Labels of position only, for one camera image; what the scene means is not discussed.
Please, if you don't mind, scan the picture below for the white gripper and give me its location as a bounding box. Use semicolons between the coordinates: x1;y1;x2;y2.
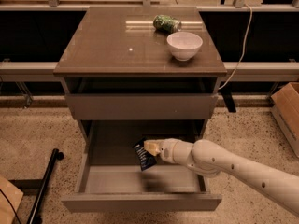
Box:
144;138;178;163

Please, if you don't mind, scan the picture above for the white ceramic bowl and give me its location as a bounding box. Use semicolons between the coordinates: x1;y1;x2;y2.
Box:
166;32;203;61

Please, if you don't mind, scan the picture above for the black metal stand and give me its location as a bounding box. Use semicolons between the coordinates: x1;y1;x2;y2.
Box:
8;147;65;224

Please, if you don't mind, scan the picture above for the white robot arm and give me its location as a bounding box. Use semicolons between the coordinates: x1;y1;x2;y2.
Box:
144;138;299;216

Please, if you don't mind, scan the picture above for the black thin cable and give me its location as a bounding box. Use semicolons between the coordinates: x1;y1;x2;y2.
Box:
0;189;22;224

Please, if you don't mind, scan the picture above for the green soda can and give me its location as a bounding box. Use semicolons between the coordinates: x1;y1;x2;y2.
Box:
153;15;181;34

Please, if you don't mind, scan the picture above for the dark blue rxbar wrapper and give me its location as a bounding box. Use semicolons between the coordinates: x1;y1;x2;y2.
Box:
133;138;157;171

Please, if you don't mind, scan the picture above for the grey metal rail frame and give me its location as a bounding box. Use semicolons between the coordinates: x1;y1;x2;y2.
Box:
0;0;298;104

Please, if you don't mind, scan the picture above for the open grey middle drawer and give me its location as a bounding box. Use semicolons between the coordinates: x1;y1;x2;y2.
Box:
62;120;221;212

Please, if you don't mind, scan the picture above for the cardboard piece bottom left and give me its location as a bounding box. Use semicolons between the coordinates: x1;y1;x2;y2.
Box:
0;175;23;224

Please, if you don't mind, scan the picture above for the cardboard box right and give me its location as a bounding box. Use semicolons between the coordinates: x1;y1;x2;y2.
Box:
271;82;299;157

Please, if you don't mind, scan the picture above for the grey drawer cabinet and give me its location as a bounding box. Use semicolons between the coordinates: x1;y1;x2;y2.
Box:
53;6;228;213

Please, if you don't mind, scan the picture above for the closed grey top drawer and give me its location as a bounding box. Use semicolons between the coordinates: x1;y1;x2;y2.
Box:
65;94;218;120

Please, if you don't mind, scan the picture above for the white power cable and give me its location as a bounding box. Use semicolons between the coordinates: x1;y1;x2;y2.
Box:
218;4;253;91

